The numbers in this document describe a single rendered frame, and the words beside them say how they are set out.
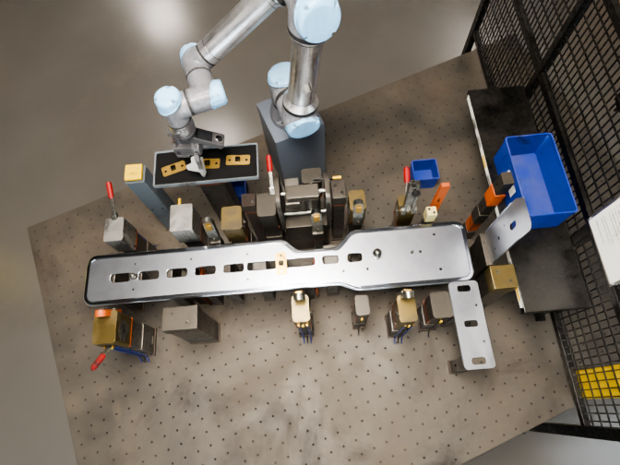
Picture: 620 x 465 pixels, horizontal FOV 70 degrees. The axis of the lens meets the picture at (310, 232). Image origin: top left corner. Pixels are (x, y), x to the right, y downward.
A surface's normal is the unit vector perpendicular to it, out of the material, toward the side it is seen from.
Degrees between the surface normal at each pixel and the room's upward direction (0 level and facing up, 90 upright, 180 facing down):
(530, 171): 0
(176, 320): 0
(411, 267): 0
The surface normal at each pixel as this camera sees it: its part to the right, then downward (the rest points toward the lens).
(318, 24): 0.35, 0.81
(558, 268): -0.05, -0.36
